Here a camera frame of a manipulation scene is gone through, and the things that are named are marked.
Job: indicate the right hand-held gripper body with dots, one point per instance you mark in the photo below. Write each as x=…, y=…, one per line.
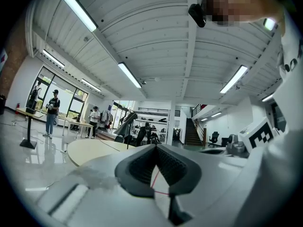
x=258, y=136

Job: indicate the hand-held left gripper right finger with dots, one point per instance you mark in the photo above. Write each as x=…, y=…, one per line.
x=182, y=174

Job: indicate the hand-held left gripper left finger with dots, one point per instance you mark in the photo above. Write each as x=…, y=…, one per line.
x=135, y=174

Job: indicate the wooden desk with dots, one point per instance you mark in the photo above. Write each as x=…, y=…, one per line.
x=22, y=110
x=80, y=123

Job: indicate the person's head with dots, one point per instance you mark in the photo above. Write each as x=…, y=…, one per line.
x=236, y=3

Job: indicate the white table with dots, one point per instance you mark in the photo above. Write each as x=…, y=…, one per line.
x=213, y=169

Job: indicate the long ceiling light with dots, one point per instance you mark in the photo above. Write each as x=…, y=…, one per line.
x=78, y=8
x=91, y=84
x=269, y=24
x=234, y=79
x=53, y=58
x=267, y=98
x=129, y=75

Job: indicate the dark staircase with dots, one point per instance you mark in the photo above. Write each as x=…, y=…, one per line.
x=192, y=132

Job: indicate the black office chair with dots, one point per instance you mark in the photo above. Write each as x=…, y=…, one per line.
x=214, y=138

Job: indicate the round beige table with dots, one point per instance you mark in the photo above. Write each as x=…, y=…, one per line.
x=94, y=150

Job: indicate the grey folded canopy on stand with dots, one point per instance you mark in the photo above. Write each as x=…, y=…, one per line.
x=125, y=125

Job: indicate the white storage shelf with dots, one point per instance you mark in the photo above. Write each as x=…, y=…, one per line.
x=154, y=117

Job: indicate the clothes rack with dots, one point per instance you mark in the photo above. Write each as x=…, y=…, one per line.
x=107, y=118

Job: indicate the large window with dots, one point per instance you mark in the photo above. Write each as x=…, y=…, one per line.
x=65, y=96

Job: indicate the red fire extinguisher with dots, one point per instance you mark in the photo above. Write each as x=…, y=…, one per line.
x=18, y=108

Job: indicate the black bin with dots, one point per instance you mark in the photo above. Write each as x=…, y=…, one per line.
x=2, y=104

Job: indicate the black pedestal stand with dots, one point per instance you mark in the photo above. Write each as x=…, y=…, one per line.
x=29, y=131

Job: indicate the black head-worn camera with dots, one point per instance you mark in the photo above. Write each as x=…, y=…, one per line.
x=197, y=14

